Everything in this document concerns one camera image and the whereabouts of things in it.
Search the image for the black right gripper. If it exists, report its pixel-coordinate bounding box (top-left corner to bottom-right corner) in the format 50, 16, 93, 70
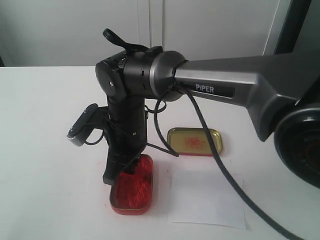
102, 97, 147, 185

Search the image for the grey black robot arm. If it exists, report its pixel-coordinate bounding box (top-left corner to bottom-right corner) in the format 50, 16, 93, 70
95, 47, 320, 187

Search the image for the red ink pad tin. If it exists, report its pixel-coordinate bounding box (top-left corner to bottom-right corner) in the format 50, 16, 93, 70
109, 154, 154, 216

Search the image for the gold tin lid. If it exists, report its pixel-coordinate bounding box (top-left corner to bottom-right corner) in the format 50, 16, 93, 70
167, 127, 213, 157

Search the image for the white paper sheet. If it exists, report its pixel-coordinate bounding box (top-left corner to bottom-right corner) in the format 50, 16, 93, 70
168, 169, 246, 230

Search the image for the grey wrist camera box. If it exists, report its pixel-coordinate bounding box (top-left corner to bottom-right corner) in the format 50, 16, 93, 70
66, 103, 103, 147

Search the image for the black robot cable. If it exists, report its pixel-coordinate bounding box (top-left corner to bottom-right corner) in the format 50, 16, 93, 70
153, 82, 305, 240

